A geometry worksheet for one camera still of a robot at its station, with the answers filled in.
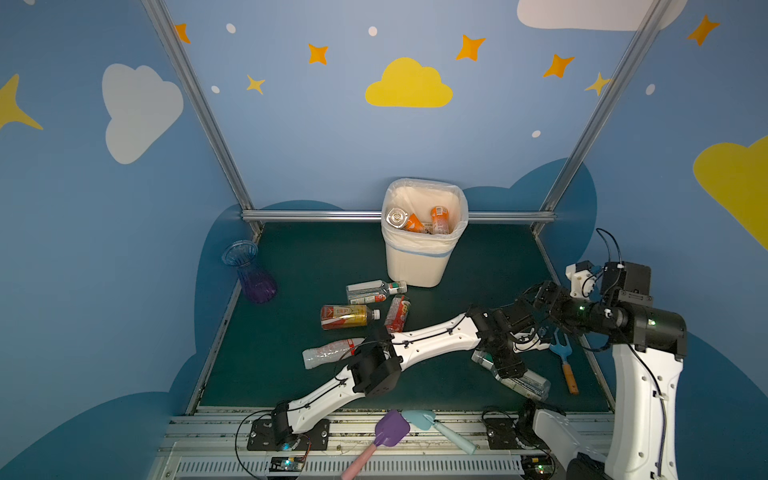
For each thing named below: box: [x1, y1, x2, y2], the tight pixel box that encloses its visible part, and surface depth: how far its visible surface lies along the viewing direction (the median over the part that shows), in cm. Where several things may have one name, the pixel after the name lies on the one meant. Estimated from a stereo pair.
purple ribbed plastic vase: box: [222, 240, 277, 304], surface depth 90 cm
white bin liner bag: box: [381, 179, 469, 256], surface depth 95 cm
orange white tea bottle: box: [405, 213, 425, 232], surface depth 98 cm
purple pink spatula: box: [341, 409, 411, 480], surface depth 75 cm
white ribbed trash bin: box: [381, 179, 469, 288], surface depth 96 cm
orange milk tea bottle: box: [431, 206, 449, 234], surface depth 99 cm
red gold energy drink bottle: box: [320, 304, 381, 330], surface depth 92 cm
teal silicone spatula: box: [401, 410, 480, 455], surface depth 77 cm
